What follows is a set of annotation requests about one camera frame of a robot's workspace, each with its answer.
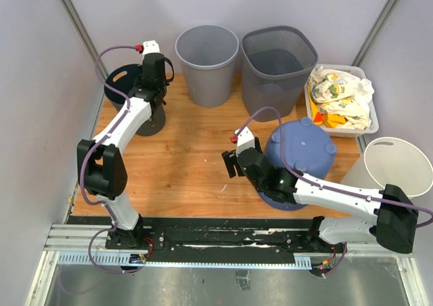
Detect light grey round bin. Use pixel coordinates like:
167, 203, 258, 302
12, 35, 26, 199
175, 24, 240, 108

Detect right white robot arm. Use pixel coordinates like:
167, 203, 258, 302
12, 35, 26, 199
221, 137, 419, 254

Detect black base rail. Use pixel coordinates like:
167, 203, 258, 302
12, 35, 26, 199
62, 216, 343, 265

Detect white plastic basket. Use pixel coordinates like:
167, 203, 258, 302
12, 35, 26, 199
304, 64, 379, 137

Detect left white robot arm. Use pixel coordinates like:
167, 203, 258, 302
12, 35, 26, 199
77, 49, 173, 249

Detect blue plastic bucket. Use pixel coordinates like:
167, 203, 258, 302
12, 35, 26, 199
258, 116, 338, 211

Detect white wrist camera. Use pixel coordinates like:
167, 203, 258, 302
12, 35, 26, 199
135, 40, 160, 56
230, 127, 255, 156

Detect patterned crumpled cloths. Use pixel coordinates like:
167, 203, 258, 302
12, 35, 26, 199
306, 66, 374, 130

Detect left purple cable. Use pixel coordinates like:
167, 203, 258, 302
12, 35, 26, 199
55, 44, 150, 297

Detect grey mesh square bin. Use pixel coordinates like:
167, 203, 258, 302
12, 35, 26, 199
242, 26, 318, 117

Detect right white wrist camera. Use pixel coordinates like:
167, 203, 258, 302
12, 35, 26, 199
230, 127, 255, 156

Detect white round bin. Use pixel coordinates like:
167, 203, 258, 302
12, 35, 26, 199
340, 137, 432, 198

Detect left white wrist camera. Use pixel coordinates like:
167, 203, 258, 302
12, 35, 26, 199
135, 40, 160, 56

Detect dark grey cylindrical bin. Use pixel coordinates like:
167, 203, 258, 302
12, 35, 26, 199
103, 63, 166, 137

